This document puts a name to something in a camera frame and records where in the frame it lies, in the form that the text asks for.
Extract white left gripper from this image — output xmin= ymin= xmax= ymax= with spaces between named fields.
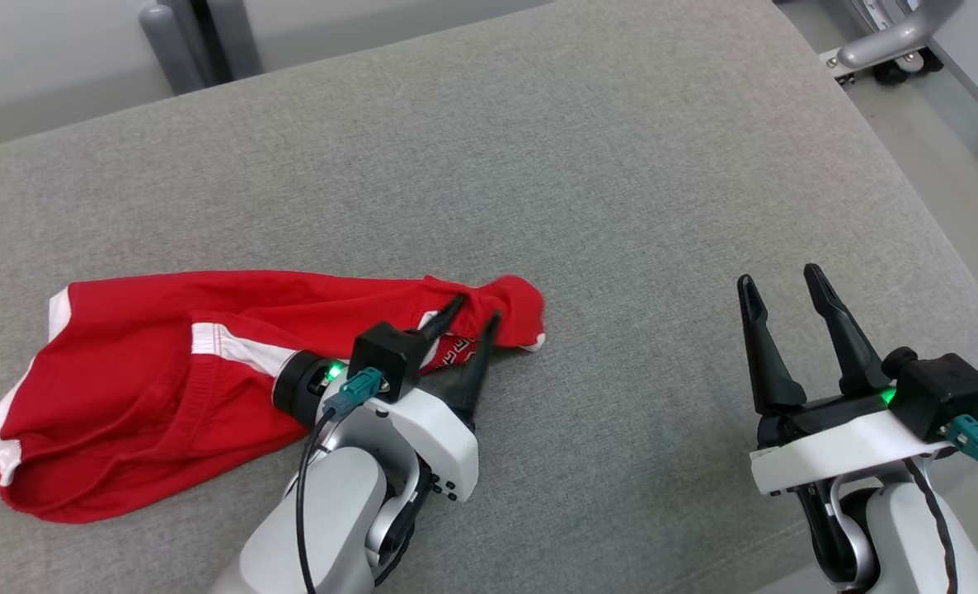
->
xmin=273 ymin=294 xmax=504 ymax=502

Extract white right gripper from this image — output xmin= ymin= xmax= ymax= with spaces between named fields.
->
xmin=736 ymin=264 xmax=956 ymax=496

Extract red shorts with white stripes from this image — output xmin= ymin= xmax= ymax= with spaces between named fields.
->
xmin=0 ymin=270 xmax=547 ymax=525

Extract black caster wheel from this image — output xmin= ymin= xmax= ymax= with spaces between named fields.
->
xmin=872 ymin=49 xmax=943 ymax=87

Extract grey metal base leg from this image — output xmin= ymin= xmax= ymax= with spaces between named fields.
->
xmin=819 ymin=0 xmax=965 ymax=83

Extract grey partition post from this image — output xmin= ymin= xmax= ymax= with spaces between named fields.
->
xmin=188 ymin=0 xmax=234 ymax=85

